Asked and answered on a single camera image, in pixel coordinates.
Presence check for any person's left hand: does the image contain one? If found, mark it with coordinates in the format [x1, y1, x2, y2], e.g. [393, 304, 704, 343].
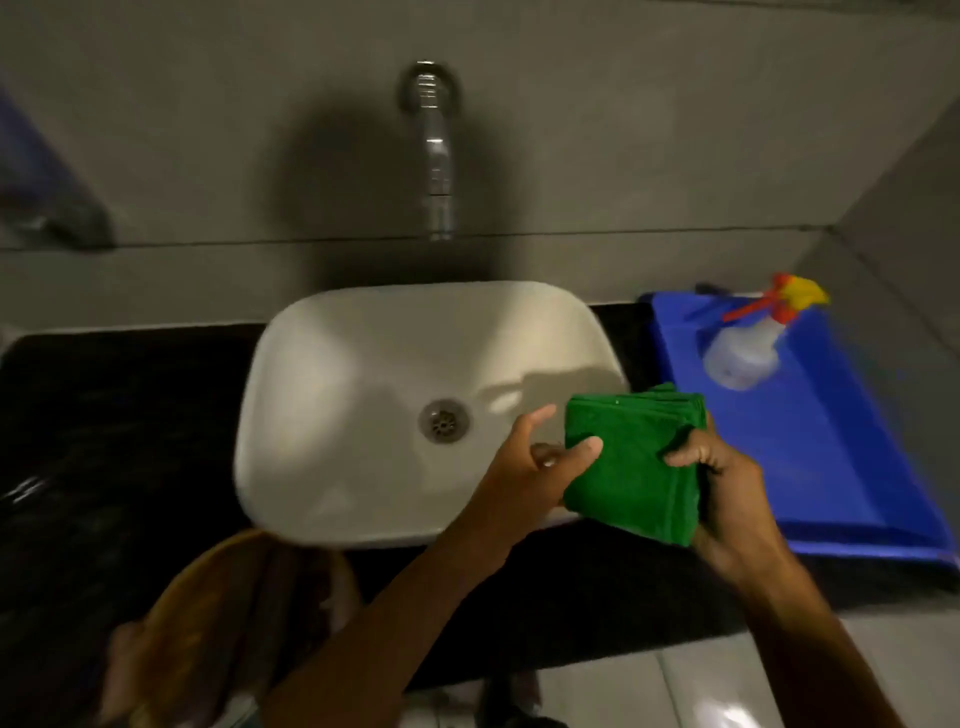
[477, 404, 605, 543]

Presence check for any person's right hand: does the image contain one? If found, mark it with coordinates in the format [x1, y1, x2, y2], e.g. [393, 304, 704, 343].
[663, 411, 790, 586]

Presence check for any green cloth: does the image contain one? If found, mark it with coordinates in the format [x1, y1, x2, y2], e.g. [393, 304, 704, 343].
[561, 382, 708, 548]

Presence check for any person's left forearm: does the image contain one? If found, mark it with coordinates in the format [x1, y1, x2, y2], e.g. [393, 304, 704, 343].
[257, 517, 543, 728]

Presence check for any person's right forearm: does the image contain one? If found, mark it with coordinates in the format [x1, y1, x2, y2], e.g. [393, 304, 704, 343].
[731, 551, 905, 728]

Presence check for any white spray bottle red trigger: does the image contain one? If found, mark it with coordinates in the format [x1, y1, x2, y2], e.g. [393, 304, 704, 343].
[702, 271, 831, 392]

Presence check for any blue plastic tray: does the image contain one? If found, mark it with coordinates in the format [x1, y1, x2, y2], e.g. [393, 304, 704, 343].
[639, 288, 960, 568]

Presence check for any metal sink drain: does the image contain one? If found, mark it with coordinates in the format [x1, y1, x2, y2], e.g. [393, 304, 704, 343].
[418, 398, 472, 445]

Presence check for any white ceramic sink basin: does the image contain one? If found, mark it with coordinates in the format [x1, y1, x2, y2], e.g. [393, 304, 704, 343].
[233, 280, 631, 549]

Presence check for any person's yellow brown garment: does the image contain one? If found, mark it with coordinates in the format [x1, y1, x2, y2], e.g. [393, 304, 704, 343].
[96, 528, 363, 728]

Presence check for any chrome wall faucet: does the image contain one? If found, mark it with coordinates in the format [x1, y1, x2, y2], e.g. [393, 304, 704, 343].
[397, 60, 462, 243]

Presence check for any dark blue wall fixture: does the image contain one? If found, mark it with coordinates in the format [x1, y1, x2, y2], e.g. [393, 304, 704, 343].
[0, 81, 118, 252]

